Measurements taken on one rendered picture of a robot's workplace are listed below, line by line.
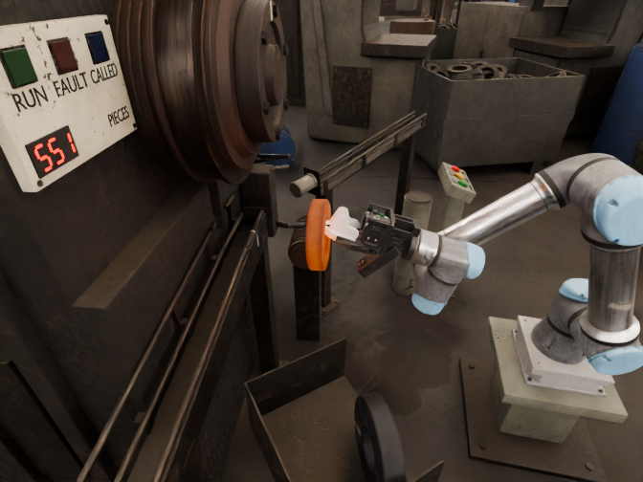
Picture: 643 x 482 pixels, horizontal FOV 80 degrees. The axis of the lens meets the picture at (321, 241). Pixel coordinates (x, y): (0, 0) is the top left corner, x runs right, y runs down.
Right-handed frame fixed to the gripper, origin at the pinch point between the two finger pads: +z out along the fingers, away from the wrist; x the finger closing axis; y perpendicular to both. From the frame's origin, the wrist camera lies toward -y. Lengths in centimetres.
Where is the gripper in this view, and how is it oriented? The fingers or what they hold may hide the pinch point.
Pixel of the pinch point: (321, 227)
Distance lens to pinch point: 82.8
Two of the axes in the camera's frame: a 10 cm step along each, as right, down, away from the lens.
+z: -9.6, -2.7, -0.7
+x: -1.0, 5.6, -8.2
